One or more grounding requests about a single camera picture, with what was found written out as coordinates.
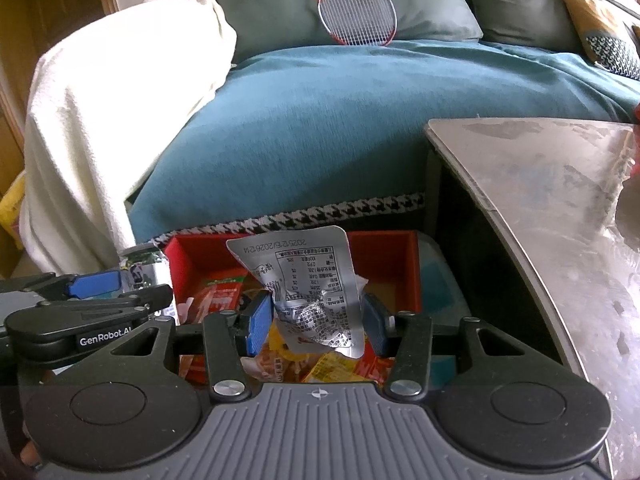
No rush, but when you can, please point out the red cardboard box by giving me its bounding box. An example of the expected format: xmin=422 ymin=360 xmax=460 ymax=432
xmin=164 ymin=230 xmax=422 ymax=391

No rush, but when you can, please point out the wooden cabinet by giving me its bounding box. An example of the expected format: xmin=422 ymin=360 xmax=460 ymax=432
xmin=0 ymin=0 xmax=118 ymax=196

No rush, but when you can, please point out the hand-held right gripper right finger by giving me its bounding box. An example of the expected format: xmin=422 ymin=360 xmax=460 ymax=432
xmin=361 ymin=292 xmax=566 ymax=401

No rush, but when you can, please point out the red snack packet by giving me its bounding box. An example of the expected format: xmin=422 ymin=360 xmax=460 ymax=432
xmin=192 ymin=272 xmax=251 ymax=321

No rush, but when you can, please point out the silver white snack packet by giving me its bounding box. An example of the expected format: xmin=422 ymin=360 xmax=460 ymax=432
xmin=226 ymin=225 xmax=368 ymax=360

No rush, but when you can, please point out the red badminton racket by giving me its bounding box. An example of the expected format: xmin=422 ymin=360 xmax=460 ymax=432
xmin=317 ymin=0 xmax=398 ymax=48

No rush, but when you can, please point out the green white wafer pack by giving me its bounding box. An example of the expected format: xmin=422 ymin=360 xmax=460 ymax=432
xmin=119 ymin=242 xmax=181 ymax=326

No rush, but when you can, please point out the grey side table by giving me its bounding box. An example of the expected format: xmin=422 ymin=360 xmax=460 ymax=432
xmin=422 ymin=117 xmax=640 ymax=480

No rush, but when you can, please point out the grey green cushion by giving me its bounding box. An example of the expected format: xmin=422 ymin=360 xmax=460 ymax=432
xmin=452 ymin=0 xmax=608 ymax=56

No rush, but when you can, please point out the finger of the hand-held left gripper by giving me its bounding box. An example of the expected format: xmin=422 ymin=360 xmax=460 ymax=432
xmin=0 ymin=269 xmax=123 ymax=306
xmin=4 ymin=284 xmax=174 ymax=333

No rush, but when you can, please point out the red plastic bag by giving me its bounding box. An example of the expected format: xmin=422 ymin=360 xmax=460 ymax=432
xmin=630 ymin=102 xmax=640 ymax=178

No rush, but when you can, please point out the red yellow gummy packet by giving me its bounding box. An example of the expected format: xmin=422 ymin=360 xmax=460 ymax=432
xmin=300 ymin=352 xmax=361 ymax=383

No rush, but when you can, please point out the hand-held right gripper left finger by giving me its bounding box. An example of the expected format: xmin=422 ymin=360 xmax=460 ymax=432
xmin=70 ymin=290 xmax=275 ymax=403

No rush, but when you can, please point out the white blanket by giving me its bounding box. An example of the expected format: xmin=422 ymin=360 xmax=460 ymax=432
xmin=20 ymin=0 xmax=238 ymax=281

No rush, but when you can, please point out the patterned pillow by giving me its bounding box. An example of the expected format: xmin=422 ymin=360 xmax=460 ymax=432
xmin=559 ymin=0 xmax=640 ymax=81

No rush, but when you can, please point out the large green cushion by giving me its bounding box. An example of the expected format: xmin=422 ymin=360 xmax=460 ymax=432
xmin=207 ymin=0 xmax=483 ymax=66

